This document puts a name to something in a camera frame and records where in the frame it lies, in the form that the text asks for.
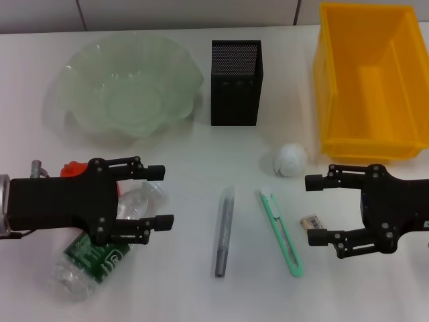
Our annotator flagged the orange fruit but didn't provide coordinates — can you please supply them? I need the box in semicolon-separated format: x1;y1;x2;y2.
60;160;123;202

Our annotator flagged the yellow plastic bin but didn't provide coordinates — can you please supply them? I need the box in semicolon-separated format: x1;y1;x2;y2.
313;2;429;164

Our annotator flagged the beige eraser with barcode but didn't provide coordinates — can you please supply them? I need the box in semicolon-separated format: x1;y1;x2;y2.
300;214;327;231

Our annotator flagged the green utility knife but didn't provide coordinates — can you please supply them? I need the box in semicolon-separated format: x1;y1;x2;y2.
260;186;305;278

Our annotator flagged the black mesh pen holder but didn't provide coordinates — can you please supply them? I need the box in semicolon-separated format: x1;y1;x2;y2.
210;40;263;127

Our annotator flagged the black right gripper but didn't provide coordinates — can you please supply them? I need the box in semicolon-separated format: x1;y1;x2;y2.
304;164;429;260

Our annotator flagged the clear wavy glass fruit plate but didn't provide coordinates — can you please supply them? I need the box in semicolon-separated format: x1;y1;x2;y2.
45;33;204;148

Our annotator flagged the clear green-label water bottle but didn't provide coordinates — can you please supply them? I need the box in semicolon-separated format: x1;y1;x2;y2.
52;180;168;303

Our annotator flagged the grey marker pen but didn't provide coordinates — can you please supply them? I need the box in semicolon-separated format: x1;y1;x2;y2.
214;186;235;278

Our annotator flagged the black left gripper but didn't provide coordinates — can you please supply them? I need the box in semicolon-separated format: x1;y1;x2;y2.
9;155;176;246

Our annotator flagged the white paper ball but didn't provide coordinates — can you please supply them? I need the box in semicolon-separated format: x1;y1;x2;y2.
273;143;308;178

